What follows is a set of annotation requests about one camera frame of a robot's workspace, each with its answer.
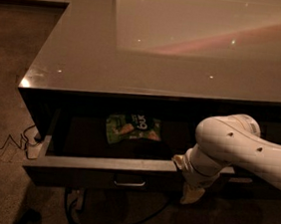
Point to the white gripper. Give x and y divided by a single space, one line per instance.
195 178

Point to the green snack bag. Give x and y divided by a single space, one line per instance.
120 127

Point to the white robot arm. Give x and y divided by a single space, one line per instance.
221 141

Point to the dark cabinet with glossy top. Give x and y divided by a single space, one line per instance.
183 60

